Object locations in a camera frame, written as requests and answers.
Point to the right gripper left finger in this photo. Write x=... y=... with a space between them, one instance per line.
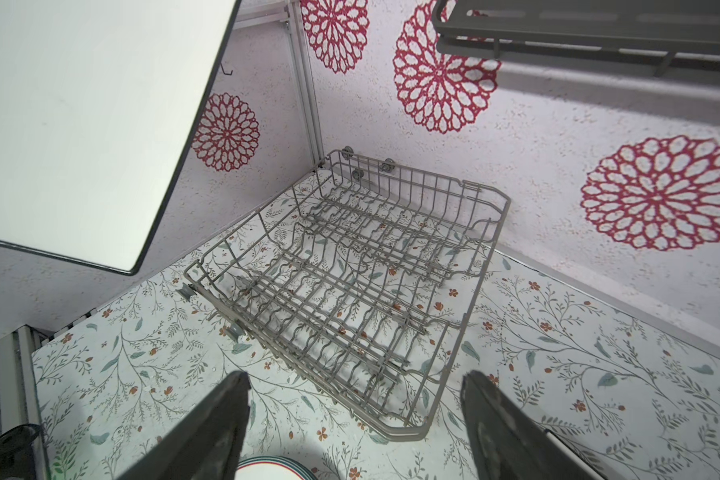
x=207 y=443

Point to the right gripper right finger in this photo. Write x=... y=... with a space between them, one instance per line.
x=507 y=444

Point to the round plate orange pattern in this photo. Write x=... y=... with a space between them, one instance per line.
x=272 y=468

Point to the white square plate black rim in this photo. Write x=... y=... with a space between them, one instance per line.
x=98 y=105

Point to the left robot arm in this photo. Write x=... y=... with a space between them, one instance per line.
x=17 y=457

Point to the aluminium mounting rail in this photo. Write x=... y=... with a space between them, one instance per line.
x=19 y=401

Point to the grey wire dish rack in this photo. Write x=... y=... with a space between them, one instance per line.
x=362 y=276

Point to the grey slotted wall shelf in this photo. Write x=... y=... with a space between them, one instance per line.
x=661 y=34

